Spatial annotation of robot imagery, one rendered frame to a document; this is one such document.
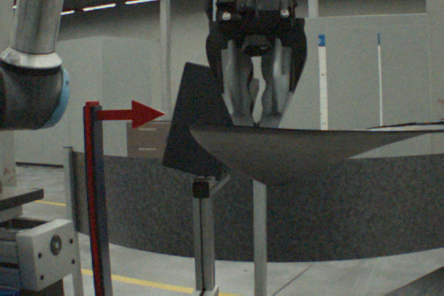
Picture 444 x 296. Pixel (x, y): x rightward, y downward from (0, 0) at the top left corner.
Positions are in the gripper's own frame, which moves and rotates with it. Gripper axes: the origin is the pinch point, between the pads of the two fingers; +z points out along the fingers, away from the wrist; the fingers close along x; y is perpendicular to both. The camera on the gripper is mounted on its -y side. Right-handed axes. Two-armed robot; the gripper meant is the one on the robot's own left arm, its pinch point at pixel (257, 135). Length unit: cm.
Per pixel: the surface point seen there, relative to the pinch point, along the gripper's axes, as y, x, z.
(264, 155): -0.5, 0.5, 1.7
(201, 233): -51, -14, 5
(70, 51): -856, -408, -364
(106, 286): 1.8, -12.6, 13.5
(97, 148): 5.2, -12.5, 2.1
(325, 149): -1.1, 5.8, 1.2
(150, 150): -641, -192, -140
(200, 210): -50, -14, 1
